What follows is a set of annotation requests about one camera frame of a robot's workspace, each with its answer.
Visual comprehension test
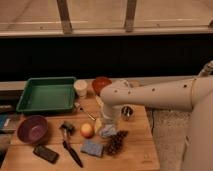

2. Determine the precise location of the pine cone bunch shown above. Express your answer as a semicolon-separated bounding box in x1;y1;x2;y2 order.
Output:
104;130;128;156

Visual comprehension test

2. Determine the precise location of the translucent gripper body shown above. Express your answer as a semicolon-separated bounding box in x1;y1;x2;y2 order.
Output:
102;105;120;124

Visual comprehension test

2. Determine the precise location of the metal spoon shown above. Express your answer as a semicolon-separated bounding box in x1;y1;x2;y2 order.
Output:
74;102;96;121

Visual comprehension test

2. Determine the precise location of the apple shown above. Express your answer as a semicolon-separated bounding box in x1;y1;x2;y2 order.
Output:
80;123;94;138

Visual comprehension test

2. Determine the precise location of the light blue towel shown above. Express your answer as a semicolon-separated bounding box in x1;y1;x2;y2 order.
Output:
99;124;117;138

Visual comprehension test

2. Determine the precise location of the purple bowl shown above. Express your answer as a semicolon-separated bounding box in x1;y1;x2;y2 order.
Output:
17;115;48;144

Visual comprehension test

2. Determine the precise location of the red bowl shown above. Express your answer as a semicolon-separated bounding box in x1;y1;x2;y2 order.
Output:
92;77;112;95

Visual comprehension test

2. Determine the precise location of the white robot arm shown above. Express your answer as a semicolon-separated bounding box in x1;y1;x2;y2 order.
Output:
100;60;213;171

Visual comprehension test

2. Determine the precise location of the white paper cup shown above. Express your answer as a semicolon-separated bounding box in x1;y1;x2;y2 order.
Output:
74;80;88;98

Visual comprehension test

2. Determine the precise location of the blue sponge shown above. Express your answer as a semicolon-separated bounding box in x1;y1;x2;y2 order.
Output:
81;140;103;157

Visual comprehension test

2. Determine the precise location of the dark dish brush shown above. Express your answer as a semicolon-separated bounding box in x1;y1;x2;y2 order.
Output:
60;121;75;140

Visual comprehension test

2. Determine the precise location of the black rectangular block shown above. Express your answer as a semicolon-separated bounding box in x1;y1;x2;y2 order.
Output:
33;145;59;164

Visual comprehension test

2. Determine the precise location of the black handled knife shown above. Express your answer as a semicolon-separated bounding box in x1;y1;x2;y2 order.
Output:
63;140;83;168

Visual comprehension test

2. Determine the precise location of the green plastic tray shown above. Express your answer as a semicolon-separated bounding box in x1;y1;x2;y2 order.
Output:
16;77;76;114

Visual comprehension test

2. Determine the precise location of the small metal cup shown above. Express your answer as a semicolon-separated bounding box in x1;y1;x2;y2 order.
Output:
121;106;133;121

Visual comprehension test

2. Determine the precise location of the banana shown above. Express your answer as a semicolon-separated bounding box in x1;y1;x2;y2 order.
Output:
94;118;102;133

